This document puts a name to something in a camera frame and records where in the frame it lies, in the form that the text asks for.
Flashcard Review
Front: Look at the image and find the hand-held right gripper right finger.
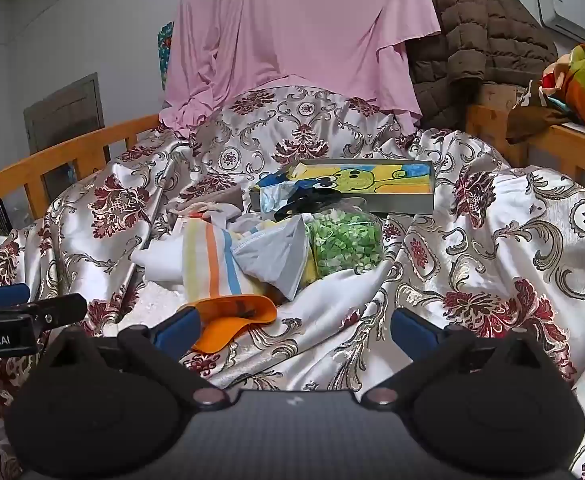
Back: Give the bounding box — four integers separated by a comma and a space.
359, 307, 549, 409

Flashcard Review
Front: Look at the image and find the grey box with cartoon print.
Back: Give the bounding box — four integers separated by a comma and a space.
250, 159, 436, 217

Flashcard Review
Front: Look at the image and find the beige cloth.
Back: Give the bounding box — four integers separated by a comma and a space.
172, 200, 243, 227

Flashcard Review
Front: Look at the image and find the light blue cloth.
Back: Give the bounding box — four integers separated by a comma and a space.
258, 174, 318, 218

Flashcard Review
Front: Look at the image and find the striped cloth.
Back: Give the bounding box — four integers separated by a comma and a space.
181, 220, 268, 303

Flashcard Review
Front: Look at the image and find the orange cloth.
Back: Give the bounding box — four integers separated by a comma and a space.
185, 295, 278, 353

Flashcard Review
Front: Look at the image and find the bag of green pieces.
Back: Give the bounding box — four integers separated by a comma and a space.
305, 207, 386, 278

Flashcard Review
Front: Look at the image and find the grey cloth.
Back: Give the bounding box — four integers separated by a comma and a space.
232, 215, 311, 301

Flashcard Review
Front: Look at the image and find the cardboard box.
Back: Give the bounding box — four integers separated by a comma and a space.
475, 82, 528, 111

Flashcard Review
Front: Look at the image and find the colourful patchwork blanket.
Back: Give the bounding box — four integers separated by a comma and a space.
505, 39, 585, 143

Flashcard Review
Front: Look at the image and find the white knitted cloth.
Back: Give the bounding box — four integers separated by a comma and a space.
120, 282, 193, 333

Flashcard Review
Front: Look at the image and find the pink hanging shirt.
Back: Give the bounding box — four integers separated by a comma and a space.
158, 0, 442, 138

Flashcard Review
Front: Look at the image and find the black cloth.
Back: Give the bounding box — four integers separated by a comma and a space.
272, 187, 368, 221

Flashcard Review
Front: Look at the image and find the floral satin blanket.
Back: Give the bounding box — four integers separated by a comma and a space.
0, 85, 585, 480

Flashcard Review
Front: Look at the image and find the blue floral wall poster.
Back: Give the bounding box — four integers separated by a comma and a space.
157, 21, 174, 91

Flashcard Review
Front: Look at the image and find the yellow blue cloth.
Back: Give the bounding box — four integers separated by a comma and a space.
300, 252, 322, 287

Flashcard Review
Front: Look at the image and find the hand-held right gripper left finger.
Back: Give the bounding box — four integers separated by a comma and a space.
46, 306, 230, 409

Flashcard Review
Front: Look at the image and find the brown quilted jacket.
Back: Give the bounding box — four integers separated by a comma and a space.
405, 0, 558, 131

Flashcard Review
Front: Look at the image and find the wooden bed frame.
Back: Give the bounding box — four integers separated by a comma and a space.
465, 102, 585, 186

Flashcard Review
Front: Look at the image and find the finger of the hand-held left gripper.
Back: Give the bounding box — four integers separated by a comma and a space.
0, 282, 31, 308
0, 293, 88, 333

